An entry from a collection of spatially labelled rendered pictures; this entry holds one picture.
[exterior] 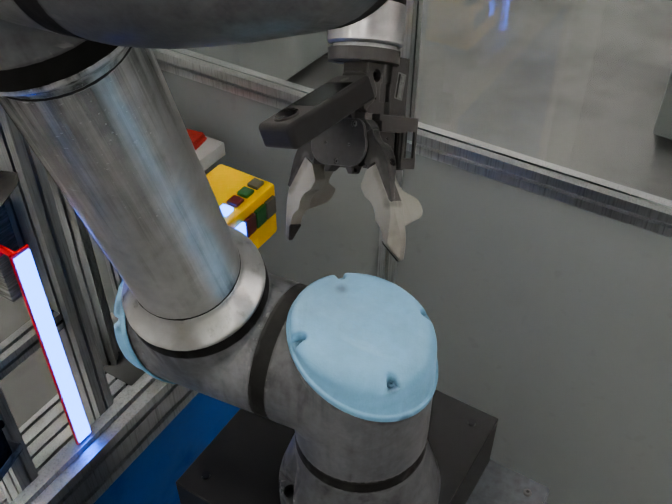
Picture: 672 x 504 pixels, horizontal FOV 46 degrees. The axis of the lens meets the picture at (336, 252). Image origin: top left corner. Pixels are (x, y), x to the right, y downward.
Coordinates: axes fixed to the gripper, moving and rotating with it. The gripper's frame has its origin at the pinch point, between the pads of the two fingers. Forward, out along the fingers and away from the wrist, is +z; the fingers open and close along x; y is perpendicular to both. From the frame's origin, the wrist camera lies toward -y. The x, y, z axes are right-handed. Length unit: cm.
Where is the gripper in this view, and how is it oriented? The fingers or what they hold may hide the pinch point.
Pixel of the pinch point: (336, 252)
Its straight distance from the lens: 78.8
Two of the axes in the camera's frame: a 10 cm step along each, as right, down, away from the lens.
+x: -7.3, -1.5, 6.6
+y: 6.8, -0.6, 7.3
